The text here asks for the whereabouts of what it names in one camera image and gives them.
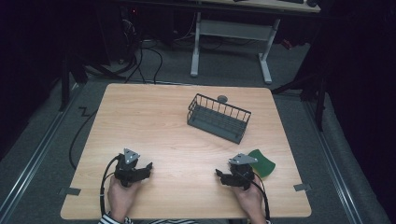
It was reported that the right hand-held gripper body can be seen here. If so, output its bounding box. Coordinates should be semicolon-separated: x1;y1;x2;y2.
228;152;260;191

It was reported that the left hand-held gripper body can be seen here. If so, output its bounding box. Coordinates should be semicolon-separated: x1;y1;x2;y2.
113;147;142;189

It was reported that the person's right hand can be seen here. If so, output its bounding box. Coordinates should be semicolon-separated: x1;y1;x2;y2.
231;176;267;224

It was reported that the person's left hand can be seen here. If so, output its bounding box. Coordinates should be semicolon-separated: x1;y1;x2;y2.
106;176;142;224

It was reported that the green sponge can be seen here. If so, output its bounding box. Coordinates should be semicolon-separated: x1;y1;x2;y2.
247;148;276;179

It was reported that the striped left sleeve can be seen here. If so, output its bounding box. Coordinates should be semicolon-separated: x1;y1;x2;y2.
98;211;134;224

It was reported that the striped sleeve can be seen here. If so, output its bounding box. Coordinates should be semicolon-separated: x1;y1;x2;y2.
98;211;134;224
146;218;200;224

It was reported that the striped right sleeve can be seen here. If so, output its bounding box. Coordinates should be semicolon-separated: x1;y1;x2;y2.
146;218;200;224

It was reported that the grey tape strip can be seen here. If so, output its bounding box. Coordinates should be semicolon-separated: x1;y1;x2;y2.
292;183;313;192
57;186;82;197

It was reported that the black stand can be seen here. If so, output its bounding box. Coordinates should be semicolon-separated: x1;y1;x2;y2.
57;52;125;113
271;68;329;133

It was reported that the white metal-legged desk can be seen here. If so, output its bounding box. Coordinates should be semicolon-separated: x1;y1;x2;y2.
174;0;322;86

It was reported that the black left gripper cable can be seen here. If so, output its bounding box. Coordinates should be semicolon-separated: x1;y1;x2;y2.
99;154;121;219

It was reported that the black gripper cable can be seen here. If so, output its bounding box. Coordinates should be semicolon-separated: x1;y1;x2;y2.
248;176;272;221
99;154;121;219

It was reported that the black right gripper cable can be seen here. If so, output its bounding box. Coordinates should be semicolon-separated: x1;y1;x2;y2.
248;176;272;221

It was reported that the black wire basket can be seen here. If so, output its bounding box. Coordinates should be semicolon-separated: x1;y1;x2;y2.
186;92;252;146

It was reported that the black floor cable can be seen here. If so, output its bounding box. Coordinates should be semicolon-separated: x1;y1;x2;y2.
68;106;99;171

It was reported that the metal floor rail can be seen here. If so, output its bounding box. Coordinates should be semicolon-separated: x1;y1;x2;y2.
0;83;82;217
304;98;364;224

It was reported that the bundle of black cables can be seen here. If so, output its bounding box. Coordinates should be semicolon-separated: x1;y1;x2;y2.
120;6;164;86

